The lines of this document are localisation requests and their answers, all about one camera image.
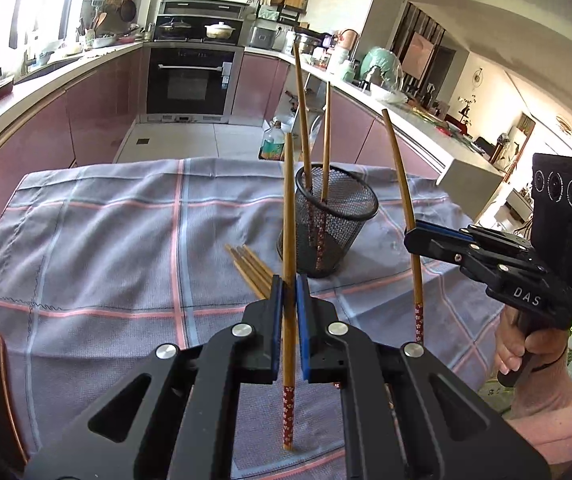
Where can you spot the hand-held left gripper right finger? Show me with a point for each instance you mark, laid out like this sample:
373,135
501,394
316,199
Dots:
303,310

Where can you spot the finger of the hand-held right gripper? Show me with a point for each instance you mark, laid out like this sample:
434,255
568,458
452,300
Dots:
431,245
446,226

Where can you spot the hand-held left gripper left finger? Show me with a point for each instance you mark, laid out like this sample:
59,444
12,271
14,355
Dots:
277,310

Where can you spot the pile of wooden chopsticks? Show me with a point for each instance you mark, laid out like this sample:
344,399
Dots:
251,266

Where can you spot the wooden chopstick red patterned end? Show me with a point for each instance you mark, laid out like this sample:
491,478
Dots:
290,210
302,110
401,180

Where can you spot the black mesh utensil holder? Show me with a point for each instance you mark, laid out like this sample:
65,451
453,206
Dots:
351,220

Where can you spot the person's right forearm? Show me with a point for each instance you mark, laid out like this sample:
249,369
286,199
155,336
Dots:
541,405

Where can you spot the person's right hand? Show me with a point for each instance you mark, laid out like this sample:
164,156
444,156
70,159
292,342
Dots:
541,360

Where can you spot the pink kitchen counter unit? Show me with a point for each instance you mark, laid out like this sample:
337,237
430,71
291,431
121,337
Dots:
361,125

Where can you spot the white bowl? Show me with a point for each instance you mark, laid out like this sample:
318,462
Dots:
388,92

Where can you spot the plastic water bottle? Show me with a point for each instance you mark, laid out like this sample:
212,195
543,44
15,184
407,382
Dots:
272,145

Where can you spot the grey checked tablecloth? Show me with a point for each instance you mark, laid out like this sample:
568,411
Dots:
115,240

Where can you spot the pink kettle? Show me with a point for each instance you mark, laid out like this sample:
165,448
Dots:
349,40

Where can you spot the stainless steel pot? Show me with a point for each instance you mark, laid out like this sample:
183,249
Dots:
307,44

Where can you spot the black built-in oven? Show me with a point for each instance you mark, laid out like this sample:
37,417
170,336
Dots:
190,85

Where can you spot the grey rice cooker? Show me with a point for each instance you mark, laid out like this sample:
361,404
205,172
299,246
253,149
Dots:
263,36

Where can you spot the white casserole pot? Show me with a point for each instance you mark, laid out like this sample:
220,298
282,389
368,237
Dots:
220,31

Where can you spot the pink kitchen cabinet run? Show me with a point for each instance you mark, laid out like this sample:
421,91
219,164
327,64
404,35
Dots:
65,115

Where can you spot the black cooking pot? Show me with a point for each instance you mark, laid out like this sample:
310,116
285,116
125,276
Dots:
176,27

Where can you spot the hanging frying pan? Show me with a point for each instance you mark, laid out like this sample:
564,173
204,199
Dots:
128,10

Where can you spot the black wall shelf rack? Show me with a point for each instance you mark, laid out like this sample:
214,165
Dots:
281,2

